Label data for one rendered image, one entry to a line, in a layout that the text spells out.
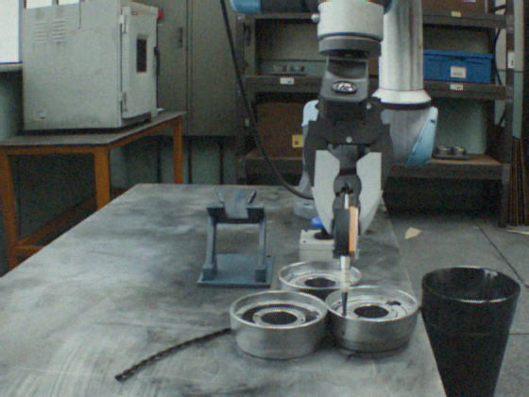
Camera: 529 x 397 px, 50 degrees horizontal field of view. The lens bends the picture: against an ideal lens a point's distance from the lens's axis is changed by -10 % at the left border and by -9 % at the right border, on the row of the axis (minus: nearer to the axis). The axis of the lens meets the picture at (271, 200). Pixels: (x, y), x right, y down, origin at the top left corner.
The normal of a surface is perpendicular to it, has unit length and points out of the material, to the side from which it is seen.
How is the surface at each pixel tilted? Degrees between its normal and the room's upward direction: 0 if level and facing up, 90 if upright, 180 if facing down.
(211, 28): 90
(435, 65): 90
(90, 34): 90
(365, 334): 90
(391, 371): 0
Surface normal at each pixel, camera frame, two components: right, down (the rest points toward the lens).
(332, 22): -0.63, 0.05
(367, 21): 0.34, 0.08
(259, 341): -0.40, 0.20
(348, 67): -0.01, -0.81
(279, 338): -0.01, 0.22
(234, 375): 0.00, -0.97
